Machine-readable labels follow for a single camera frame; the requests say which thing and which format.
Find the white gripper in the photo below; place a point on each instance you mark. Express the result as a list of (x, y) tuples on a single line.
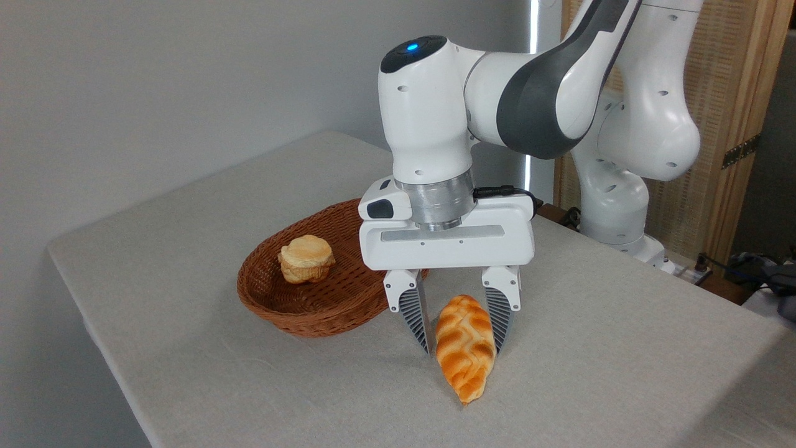
[(448, 249)]

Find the grey tablecloth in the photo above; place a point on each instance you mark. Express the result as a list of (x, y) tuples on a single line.
[(559, 348)]

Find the white power strip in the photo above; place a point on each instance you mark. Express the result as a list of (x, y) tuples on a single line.
[(691, 274)]

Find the wooden bamboo folding screen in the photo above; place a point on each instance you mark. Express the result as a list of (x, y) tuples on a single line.
[(734, 93)]

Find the dark wooden slats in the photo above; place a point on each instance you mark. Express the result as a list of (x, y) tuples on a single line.
[(553, 214)]

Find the brown oval wicker basket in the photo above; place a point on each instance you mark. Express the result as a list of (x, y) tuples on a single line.
[(298, 311)]

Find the grey bag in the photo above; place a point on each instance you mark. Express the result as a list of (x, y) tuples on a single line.
[(785, 286)]

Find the metal screen hinge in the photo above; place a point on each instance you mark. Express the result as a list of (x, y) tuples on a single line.
[(741, 151)]

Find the long braided bread loaf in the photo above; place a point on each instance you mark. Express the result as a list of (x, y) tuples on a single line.
[(466, 348)]

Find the round puffy bread bun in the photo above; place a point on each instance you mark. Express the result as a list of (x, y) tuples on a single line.
[(306, 256)]

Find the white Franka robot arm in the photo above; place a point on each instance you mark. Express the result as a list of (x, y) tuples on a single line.
[(429, 112)]

